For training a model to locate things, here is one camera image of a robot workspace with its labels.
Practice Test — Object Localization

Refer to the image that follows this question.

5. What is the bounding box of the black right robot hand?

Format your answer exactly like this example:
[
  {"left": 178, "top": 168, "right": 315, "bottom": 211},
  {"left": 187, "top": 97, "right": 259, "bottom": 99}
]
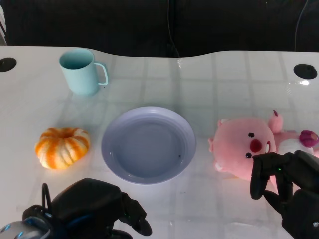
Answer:
[{"left": 250, "top": 150, "right": 319, "bottom": 239}]

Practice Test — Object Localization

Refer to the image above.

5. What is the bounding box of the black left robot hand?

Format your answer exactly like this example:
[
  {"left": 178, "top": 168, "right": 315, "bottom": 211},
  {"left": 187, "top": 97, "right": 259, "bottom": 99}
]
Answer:
[{"left": 21, "top": 177, "right": 153, "bottom": 239}]

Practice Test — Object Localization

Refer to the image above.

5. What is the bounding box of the pink plush pig doll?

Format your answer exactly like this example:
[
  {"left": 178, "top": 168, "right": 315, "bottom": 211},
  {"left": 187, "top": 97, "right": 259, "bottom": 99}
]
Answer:
[{"left": 208, "top": 110, "right": 319, "bottom": 181}]

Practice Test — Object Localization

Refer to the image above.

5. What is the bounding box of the lavender plastic plate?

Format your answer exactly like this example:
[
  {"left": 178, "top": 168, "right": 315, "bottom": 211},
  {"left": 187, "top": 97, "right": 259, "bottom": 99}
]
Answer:
[{"left": 101, "top": 106, "right": 197, "bottom": 185}]

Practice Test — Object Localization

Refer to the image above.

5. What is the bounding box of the orange white toy pumpkin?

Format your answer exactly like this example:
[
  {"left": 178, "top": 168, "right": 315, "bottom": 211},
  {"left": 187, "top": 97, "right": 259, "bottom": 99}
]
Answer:
[{"left": 34, "top": 127, "right": 90, "bottom": 170}]

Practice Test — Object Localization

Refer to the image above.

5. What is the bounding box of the light blue plastic mug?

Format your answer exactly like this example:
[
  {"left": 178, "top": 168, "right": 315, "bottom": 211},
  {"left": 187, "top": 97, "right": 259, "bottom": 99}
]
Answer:
[{"left": 58, "top": 48, "right": 109, "bottom": 97}]

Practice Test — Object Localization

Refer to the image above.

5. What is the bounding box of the black backdrop curtain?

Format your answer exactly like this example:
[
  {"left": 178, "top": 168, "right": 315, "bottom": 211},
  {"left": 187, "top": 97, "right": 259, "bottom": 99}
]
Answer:
[{"left": 0, "top": 0, "right": 319, "bottom": 58}]

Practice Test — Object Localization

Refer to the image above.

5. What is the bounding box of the black table cable grommet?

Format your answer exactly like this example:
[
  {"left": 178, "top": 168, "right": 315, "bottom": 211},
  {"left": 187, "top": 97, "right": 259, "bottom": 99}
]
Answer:
[
  {"left": 0, "top": 57, "right": 17, "bottom": 73},
  {"left": 293, "top": 64, "right": 318, "bottom": 80}
]

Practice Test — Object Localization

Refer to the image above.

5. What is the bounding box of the thin black hanging cable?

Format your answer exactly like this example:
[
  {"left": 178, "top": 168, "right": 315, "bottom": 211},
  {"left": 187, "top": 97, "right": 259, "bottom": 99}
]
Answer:
[
  {"left": 294, "top": 3, "right": 308, "bottom": 52},
  {"left": 167, "top": 0, "right": 180, "bottom": 58}
]

